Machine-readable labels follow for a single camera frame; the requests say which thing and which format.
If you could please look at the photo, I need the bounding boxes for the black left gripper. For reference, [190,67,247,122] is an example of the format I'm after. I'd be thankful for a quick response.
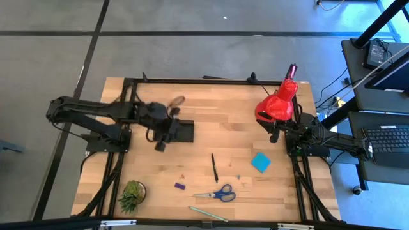
[135,101,181,144]

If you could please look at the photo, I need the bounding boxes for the red desk lamp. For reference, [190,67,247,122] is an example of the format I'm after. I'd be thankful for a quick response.
[254,63,300,125]

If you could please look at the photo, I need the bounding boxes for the blue sticky note pad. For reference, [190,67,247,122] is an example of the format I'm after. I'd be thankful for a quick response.
[250,151,272,174]

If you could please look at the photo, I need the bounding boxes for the black pen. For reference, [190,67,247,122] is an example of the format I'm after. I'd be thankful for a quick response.
[210,153,219,184]

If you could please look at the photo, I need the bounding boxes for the blue handled scissors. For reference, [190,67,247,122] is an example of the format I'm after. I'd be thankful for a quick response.
[192,183,237,203]

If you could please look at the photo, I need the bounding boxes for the turquoise pencil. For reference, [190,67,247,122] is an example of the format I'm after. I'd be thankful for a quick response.
[188,205,229,223]

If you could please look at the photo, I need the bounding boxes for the black mesh desk organizer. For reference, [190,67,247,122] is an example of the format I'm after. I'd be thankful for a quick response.
[152,118,196,144]

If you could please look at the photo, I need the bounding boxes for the potted succulent plant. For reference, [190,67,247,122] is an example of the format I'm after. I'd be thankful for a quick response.
[116,180,148,215]

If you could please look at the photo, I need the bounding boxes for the black desk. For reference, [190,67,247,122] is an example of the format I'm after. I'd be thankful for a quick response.
[347,110,409,187]
[340,38,409,114]

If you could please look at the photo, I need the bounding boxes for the silver aluminium bar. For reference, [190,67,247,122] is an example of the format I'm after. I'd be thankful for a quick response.
[100,218,137,228]
[277,222,316,230]

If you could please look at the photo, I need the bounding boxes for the black laptop keyboard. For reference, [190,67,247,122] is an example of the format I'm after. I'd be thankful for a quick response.
[362,124,409,169]

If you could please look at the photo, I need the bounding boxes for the black power adapter box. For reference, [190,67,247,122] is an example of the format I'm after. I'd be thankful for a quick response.
[362,39,389,70]

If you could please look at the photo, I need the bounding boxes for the black computer monitor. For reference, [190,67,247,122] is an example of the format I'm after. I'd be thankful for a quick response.
[364,50,409,93]

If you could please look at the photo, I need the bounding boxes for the black stand pole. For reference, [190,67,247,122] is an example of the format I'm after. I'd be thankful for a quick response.
[352,0,409,49]

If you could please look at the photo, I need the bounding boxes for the grey floor stand foot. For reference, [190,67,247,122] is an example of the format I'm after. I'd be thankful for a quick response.
[0,139,26,155]

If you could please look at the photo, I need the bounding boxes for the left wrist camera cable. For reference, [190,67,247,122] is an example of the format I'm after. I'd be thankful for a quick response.
[144,126,157,143]

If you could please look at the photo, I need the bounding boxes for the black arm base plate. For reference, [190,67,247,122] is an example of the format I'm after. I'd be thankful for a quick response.
[79,126,132,154]
[285,131,332,158]

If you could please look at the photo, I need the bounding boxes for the black aluminium table frame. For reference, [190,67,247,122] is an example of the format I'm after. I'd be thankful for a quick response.
[70,76,342,230]

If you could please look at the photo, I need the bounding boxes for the pale hanging cord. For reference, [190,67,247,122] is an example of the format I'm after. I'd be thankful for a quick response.
[332,44,409,104]

